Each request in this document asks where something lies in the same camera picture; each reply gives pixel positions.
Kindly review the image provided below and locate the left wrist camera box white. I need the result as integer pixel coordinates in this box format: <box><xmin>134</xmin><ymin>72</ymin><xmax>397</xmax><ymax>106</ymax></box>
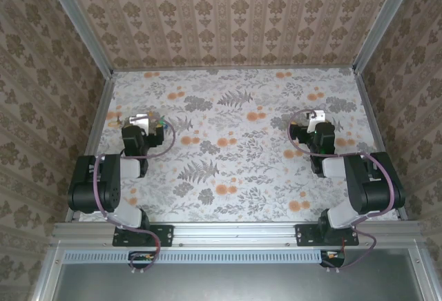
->
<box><xmin>126</xmin><ymin>113</ymin><xmax>157</xmax><ymax>133</ymax></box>

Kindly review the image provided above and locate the aluminium corner post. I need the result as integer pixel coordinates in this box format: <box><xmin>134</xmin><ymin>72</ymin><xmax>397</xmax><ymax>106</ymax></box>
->
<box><xmin>352</xmin><ymin>0</ymin><xmax>421</xmax><ymax>75</ymax></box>
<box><xmin>39</xmin><ymin>0</ymin><xmax>115</xmax><ymax>77</ymax></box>

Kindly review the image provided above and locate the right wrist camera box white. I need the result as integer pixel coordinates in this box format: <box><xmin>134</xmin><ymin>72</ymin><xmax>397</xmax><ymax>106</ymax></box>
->
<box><xmin>308</xmin><ymin>108</ymin><xmax>327</xmax><ymax>132</ymax></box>

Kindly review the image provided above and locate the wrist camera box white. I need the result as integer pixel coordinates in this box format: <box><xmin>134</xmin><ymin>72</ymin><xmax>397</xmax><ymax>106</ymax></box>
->
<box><xmin>126</xmin><ymin>113</ymin><xmax>157</xmax><ymax>133</ymax></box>
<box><xmin>308</xmin><ymin>108</ymin><xmax>327</xmax><ymax>132</ymax></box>

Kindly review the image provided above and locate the grey slotted cable duct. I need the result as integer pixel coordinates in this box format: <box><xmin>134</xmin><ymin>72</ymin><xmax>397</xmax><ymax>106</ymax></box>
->
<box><xmin>64</xmin><ymin>249</ymin><xmax>346</xmax><ymax>265</ymax></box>

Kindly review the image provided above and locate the wire connector cluster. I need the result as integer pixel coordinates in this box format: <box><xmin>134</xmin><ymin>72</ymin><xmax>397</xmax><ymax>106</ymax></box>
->
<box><xmin>128</xmin><ymin>251</ymin><xmax>157</xmax><ymax>269</ymax></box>
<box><xmin>320</xmin><ymin>249</ymin><xmax>346</xmax><ymax>269</ymax></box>

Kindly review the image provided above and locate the grey metal sheet panel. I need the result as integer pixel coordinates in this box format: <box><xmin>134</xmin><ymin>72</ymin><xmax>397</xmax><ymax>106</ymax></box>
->
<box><xmin>55</xmin><ymin>262</ymin><xmax>426</xmax><ymax>301</ymax></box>

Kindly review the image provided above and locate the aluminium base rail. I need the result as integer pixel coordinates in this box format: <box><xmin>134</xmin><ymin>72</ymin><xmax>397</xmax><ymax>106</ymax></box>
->
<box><xmin>51</xmin><ymin>220</ymin><xmax>424</xmax><ymax>248</ymax></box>

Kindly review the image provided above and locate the aluminium side rail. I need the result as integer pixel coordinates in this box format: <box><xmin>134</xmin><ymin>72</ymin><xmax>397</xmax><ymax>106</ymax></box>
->
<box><xmin>64</xmin><ymin>72</ymin><xmax>117</xmax><ymax>222</ymax></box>
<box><xmin>354</xmin><ymin>72</ymin><xmax>409</xmax><ymax>221</ymax></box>

